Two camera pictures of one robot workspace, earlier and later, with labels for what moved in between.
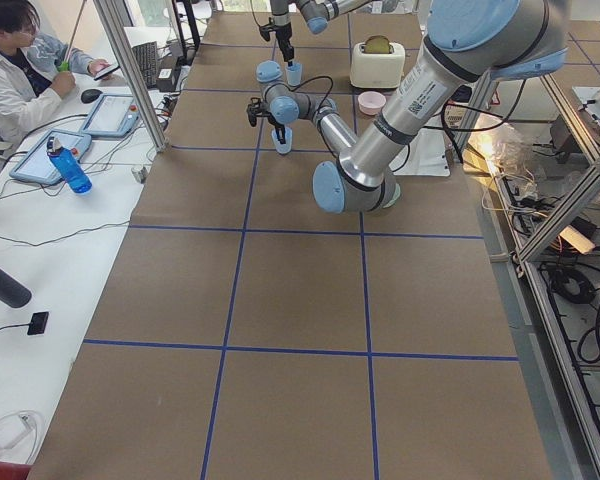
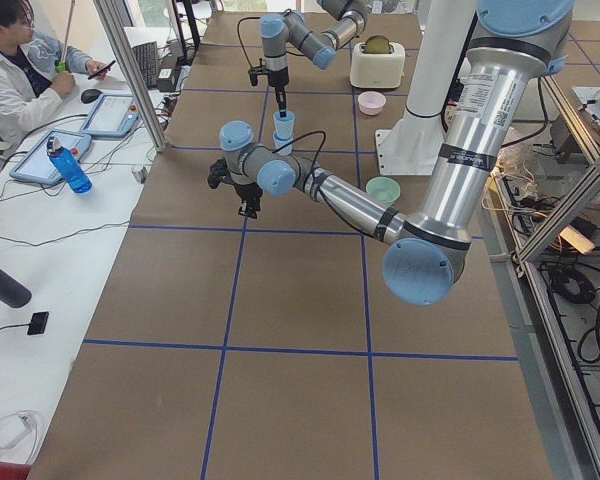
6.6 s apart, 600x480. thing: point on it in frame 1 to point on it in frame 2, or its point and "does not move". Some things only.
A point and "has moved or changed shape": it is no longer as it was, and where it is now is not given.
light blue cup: [294, 73] has moved or changed shape
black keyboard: [147, 60] does not move
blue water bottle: [73, 173] does not move
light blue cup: [283, 148] does not move
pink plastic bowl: [371, 102] does not move
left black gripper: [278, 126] to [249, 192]
